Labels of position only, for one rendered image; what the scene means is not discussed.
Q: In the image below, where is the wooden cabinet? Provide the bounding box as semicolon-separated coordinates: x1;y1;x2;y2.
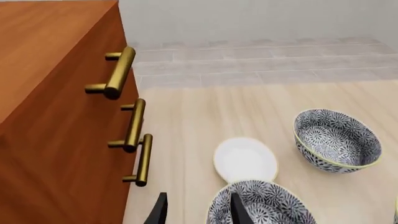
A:
0;0;144;224

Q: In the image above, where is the large brass drawer handle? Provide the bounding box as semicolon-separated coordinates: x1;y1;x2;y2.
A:
84;45;137;101

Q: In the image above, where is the white plate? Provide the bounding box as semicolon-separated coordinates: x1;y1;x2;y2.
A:
213;137;279;183

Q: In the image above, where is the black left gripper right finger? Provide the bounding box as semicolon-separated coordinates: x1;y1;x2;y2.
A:
230;192;252;224

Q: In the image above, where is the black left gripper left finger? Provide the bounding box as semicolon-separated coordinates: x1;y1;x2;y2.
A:
144;192;169;224

